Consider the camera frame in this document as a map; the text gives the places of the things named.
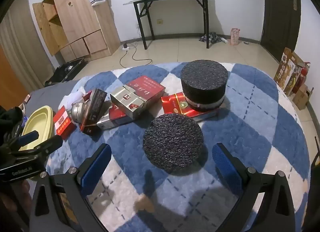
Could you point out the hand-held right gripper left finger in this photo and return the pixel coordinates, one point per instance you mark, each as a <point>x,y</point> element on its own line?
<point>97,169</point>

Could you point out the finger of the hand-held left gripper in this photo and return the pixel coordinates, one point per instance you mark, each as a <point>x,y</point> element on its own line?
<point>27,138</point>
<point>51,144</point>

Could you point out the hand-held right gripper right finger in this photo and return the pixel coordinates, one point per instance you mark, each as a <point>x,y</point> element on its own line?
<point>227,169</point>

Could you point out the small yellow plastic basin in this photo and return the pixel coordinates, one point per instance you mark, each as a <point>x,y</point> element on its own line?
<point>35,124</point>

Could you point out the large yellow plastic basin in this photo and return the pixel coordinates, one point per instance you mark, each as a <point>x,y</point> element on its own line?
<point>50,124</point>

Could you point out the small red box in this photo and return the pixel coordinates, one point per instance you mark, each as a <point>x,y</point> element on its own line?
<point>62,123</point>

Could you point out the red carton with barcode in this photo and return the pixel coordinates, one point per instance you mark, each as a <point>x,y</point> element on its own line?
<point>112,120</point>

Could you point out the black foam disc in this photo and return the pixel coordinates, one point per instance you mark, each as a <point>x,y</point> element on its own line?
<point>172,142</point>

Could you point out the silver red carton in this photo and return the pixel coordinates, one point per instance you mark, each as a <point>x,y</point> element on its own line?
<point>132,102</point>

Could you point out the glossy red carton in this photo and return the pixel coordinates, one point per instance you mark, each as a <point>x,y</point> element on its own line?
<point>175,107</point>

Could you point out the black foam cylinder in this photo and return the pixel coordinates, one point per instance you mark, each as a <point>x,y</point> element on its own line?
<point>203,81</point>

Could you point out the black jacket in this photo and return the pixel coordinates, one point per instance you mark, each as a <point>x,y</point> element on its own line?
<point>6,119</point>

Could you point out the grey bed sheet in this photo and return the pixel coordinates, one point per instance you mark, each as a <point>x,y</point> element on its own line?
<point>45,94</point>

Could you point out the dark narrow box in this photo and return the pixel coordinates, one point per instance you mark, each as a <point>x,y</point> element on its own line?
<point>93,108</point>

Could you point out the blue white checkered blanket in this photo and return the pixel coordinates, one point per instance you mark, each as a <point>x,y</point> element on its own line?
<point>250,112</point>

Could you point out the black case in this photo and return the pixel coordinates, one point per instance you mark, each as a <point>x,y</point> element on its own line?
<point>67,69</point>

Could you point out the beige curtain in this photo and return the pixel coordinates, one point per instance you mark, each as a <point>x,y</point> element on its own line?
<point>22,46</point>

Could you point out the brown cardboard box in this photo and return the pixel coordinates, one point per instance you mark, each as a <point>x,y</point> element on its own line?
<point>302,97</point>

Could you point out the colourful printed cardboard box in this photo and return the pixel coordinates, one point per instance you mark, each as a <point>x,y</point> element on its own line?
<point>287,71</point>

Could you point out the red fire extinguisher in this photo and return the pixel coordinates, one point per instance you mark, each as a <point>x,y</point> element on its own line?
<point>301,76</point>

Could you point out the white power strip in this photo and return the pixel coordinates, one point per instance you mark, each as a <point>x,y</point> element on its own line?
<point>125,46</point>

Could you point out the wooden wardrobe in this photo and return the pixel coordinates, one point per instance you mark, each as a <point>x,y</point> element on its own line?
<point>80,21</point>

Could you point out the pink plastic bag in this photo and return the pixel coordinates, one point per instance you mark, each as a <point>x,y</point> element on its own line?
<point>235,37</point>

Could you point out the pile of clothes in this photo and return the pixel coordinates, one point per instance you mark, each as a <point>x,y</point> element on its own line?
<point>212,37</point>

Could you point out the dark wooden door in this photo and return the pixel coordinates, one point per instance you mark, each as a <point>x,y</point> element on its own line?
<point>280,16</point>

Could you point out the yellowish wall outlet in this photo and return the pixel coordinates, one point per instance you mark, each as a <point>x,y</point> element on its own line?
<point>159,21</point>

